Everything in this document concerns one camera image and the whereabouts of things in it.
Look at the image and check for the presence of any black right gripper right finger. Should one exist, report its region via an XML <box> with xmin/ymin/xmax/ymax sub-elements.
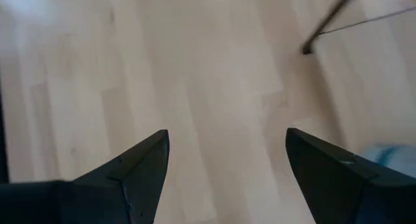
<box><xmin>285</xmin><ymin>127</ymin><xmax>416</xmax><ymax>224</ymax></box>

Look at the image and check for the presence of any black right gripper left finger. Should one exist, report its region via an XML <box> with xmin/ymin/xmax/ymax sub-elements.
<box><xmin>0</xmin><ymin>129</ymin><xmax>170</xmax><ymax>224</ymax></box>

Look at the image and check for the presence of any blue silver energy drink can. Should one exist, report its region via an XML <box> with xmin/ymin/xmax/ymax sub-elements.
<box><xmin>356</xmin><ymin>142</ymin><xmax>416</xmax><ymax>180</ymax></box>

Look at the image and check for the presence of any black aluminium frame rail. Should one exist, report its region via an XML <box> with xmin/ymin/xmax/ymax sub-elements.
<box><xmin>0</xmin><ymin>84</ymin><xmax>10</xmax><ymax>184</ymax></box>

